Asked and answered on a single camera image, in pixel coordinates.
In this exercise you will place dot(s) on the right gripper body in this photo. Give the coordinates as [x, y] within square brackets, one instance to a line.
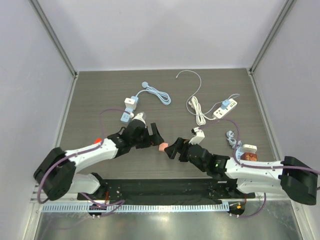
[182, 151]

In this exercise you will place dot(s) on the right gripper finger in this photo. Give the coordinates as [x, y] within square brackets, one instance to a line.
[183, 151]
[175, 148]

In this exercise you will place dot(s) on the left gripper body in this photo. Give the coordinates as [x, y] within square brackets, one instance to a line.
[144, 138]

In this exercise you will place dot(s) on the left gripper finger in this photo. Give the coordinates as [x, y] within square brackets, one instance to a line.
[145, 145]
[155, 137]

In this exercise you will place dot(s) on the pink plug adapter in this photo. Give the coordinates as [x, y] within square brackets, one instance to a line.
[162, 147]

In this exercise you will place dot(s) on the blue power strip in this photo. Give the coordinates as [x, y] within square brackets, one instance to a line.
[127, 115]

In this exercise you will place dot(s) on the white cube charger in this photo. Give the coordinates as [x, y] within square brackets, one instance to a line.
[131, 103]

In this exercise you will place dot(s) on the red cube socket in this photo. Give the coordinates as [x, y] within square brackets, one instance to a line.
[98, 141]

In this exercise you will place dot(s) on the white usb power strip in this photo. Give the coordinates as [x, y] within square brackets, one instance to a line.
[220, 113]

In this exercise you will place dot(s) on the blue usb charger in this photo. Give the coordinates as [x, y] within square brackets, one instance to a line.
[225, 104]

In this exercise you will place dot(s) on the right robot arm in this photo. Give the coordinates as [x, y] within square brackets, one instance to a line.
[290, 177]

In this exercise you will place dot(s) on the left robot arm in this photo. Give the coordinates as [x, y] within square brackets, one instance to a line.
[58, 174]

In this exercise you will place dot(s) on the round blue socket base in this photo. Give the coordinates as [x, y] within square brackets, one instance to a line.
[238, 153]

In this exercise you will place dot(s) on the dark red cube adapter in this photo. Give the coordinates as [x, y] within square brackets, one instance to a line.
[249, 156]

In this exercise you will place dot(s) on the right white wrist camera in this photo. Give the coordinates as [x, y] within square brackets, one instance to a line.
[198, 136]

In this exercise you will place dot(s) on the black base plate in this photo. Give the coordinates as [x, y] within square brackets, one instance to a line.
[115, 189]

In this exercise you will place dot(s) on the slotted cable duct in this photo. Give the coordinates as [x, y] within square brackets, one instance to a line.
[86, 207]

